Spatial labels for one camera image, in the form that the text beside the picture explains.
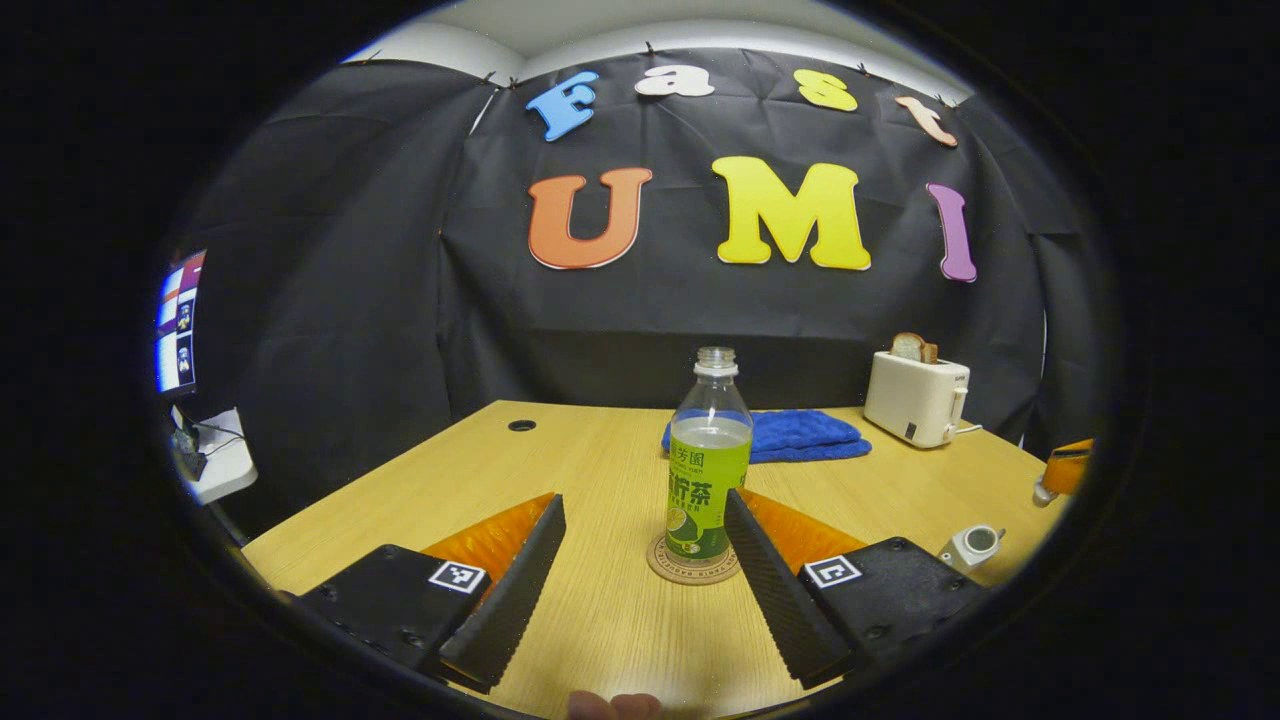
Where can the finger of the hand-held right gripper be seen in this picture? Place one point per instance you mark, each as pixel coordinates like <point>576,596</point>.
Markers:
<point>1068,468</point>

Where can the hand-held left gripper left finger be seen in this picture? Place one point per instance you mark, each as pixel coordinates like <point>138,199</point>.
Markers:
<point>510,600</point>

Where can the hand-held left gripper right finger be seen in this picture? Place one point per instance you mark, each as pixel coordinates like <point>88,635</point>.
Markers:
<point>775,590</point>

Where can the round cork coaster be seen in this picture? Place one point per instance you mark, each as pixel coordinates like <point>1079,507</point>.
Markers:
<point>690,574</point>

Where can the green label water bottle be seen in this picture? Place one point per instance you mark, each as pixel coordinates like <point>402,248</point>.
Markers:
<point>705,480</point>

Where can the white ceramic teacup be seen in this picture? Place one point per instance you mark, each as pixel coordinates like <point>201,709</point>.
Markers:
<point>965,555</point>

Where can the blue folded towel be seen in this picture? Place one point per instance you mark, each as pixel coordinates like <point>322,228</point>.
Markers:
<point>800,436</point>

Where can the white toaster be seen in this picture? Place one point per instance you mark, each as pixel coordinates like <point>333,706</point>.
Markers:
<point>915,400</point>

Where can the toasted bread slice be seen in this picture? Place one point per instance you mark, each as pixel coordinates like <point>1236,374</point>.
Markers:
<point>912,348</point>

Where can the white side desk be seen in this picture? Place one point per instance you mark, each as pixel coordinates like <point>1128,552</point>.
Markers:
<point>230,465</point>

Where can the black backdrop cloth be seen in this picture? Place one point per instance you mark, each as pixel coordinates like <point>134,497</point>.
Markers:
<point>350,330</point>

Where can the black keyboard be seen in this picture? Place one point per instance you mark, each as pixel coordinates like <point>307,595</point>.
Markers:
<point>190,458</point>

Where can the computer monitor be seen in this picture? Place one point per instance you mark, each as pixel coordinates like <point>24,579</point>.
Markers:
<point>180,325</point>

